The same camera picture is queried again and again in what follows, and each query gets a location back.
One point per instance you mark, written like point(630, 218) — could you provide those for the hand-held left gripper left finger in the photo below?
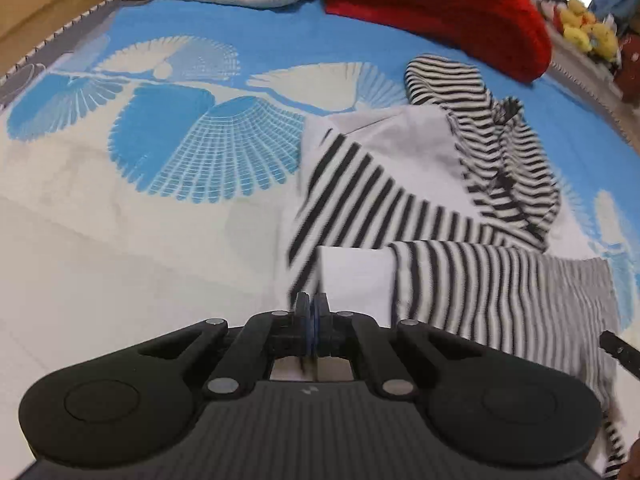
point(304, 325)

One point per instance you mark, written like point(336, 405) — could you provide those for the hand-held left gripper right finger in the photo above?
point(317, 325)

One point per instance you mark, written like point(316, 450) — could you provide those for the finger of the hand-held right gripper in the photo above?
point(622, 352)

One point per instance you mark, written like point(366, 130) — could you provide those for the black white striped garment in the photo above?
point(440, 240)

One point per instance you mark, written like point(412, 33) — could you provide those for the dark red plush toy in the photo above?
point(631, 67)

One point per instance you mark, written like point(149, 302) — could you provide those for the blue white printed bed sheet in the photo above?
point(300, 35)

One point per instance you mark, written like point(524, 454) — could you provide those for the yellow plush toy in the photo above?
point(590, 27)

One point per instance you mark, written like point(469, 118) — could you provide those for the red fluffy blanket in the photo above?
point(450, 5)

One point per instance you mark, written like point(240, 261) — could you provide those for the wooden bed frame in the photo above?
point(45, 5)

